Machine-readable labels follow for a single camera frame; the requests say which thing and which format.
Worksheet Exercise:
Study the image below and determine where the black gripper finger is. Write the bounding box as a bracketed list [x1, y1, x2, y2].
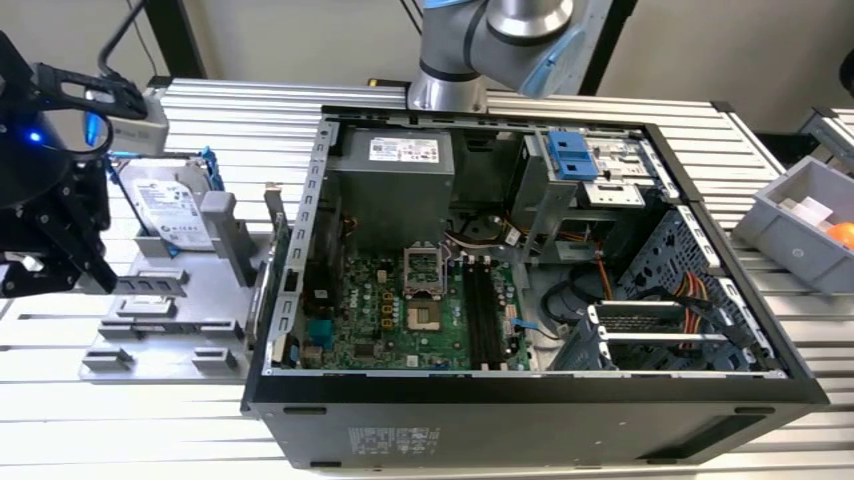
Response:
[69, 158, 115, 237]
[0, 187, 122, 300]

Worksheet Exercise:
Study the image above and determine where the black RAM slot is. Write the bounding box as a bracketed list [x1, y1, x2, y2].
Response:
[470, 260, 494, 370]
[462, 260, 486, 370]
[480, 260, 502, 370]

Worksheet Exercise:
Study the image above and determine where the small silver gripper fitting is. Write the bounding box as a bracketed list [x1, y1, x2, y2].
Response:
[0, 252, 49, 275]

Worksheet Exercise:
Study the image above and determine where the hard disk in blue carrier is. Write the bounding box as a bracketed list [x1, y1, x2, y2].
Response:
[106, 147, 226, 254]

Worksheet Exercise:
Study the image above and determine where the grey plastic parts rack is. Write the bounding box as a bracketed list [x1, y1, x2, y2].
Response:
[78, 192, 269, 386]

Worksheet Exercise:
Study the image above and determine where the green graphics card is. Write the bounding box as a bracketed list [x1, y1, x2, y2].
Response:
[246, 180, 295, 346]

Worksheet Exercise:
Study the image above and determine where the black case fan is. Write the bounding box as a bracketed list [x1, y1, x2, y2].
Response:
[307, 194, 346, 314]

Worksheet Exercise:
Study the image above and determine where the grey power supply unit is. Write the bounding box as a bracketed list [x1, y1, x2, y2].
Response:
[326, 124, 460, 254]

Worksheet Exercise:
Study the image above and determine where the metal socket cover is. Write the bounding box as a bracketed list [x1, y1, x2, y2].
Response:
[403, 244, 448, 297]

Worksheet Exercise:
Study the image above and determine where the CPU socket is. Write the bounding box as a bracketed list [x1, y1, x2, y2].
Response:
[406, 298, 446, 331]

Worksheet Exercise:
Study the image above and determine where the green Dell motherboard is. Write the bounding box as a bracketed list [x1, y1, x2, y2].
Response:
[297, 249, 536, 372]

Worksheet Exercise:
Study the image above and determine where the black open PC case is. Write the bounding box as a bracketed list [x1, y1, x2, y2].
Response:
[239, 102, 833, 471]

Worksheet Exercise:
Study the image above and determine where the blue plastic drive latch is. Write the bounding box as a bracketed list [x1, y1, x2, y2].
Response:
[544, 128, 596, 182]

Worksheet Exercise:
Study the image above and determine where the grey hard disk bay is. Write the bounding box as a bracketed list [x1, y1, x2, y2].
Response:
[550, 298, 736, 372]

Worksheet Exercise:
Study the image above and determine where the grey plastic bin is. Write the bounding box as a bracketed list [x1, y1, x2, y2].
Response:
[732, 154, 854, 296]

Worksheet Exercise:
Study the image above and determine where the small white box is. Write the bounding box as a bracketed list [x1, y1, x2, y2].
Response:
[777, 195, 836, 226]

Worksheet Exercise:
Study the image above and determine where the aluminium side rack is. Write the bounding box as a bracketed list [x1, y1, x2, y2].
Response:
[797, 105, 854, 176]

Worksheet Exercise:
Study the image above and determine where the orange ball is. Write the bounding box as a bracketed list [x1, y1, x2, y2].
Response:
[824, 221, 854, 250]

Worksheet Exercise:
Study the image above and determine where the seated person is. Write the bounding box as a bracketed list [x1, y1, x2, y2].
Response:
[837, 47, 854, 99]

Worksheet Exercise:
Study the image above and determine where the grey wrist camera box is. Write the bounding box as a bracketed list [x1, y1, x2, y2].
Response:
[106, 97, 170, 154]

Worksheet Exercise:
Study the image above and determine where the black camera mounting bracket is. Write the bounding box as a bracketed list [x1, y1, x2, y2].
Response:
[31, 60, 150, 122]

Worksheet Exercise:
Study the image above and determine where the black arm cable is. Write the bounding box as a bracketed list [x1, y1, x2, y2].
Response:
[97, 0, 150, 81]

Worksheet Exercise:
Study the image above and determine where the black metal frame post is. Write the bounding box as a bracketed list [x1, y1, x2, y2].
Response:
[137, 0, 209, 81]
[577, 0, 640, 99]

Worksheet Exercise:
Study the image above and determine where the power supply wire bundle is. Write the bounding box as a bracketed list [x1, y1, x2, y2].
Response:
[445, 212, 529, 254]

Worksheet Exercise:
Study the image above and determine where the black looped cable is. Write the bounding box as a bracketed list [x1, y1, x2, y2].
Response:
[538, 272, 602, 346]

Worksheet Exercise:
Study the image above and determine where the orange red yellow wire bundle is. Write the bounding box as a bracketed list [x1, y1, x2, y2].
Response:
[560, 227, 713, 351]

